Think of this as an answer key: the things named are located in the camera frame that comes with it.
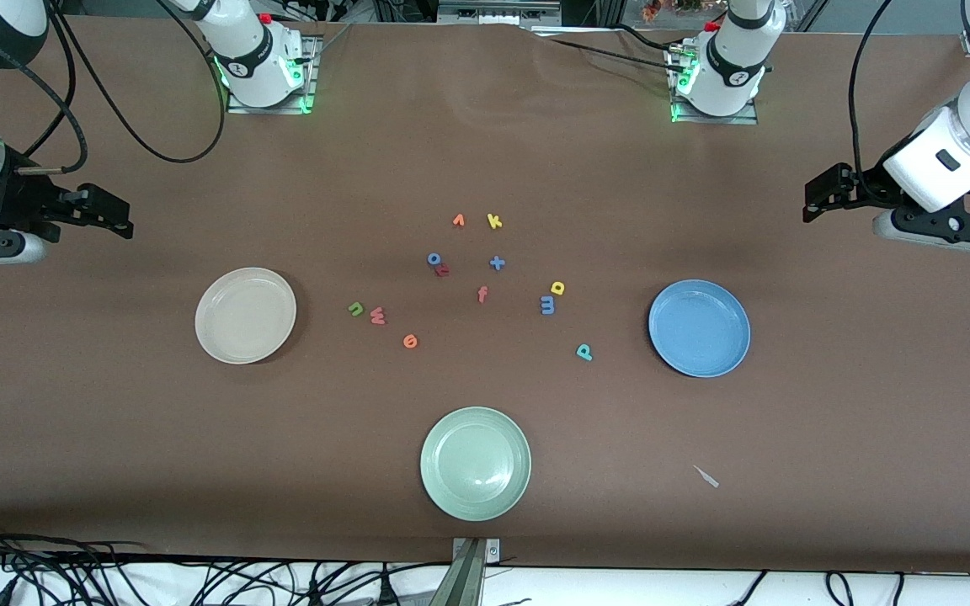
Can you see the blue foam letter m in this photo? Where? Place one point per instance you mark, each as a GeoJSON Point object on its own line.
{"type": "Point", "coordinates": [547, 305]}

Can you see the pink foam letter w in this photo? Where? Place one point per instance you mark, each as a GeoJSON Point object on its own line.
{"type": "Point", "coordinates": [377, 318]}

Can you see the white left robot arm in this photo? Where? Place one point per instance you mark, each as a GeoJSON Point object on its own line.
{"type": "Point", "coordinates": [729, 76]}

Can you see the teal foam letter p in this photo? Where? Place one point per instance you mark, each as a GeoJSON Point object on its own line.
{"type": "Point", "coordinates": [588, 356]}

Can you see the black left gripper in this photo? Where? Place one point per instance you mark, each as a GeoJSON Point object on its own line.
{"type": "Point", "coordinates": [864, 186]}

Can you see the small white tape scrap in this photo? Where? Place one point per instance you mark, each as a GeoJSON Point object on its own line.
{"type": "Point", "coordinates": [706, 477]}

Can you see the pale green plate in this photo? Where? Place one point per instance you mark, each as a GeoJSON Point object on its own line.
{"type": "Point", "coordinates": [475, 465]}

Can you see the blue plate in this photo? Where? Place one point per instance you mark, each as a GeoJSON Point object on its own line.
{"type": "Point", "coordinates": [700, 328]}

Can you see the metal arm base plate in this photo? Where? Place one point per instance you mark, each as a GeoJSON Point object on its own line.
{"type": "Point", "coordinates": [716, 120]}
{"type": "Point", "coordinates": [313, 84]}

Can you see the beige brown plate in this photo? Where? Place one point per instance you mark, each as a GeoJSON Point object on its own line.
{"type": "Point", "coordinates": [245, 316]}

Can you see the metal camera stand bracket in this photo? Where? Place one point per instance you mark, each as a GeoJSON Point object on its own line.
{"type": "Point", "coordinates": [475, 551]}

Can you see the grey metal frame rail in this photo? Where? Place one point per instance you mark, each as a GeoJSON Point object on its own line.
{"type": "Point", "coordinates": [493, 13]}

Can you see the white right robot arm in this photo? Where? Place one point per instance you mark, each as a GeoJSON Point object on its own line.
{"type": "Point", "coordinates": [253, 63]}

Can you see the brown table cover sheet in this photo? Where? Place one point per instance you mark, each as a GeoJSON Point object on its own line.
{"type": "Point", "coordinates": [485, 151]}

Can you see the orange dried flowers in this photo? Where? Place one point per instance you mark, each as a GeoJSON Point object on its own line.
{"type": "Point", "coordinates": [662, 8]}

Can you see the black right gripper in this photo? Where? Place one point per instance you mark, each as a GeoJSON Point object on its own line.
{"type": "Point", "coordinates": [12, 204]}

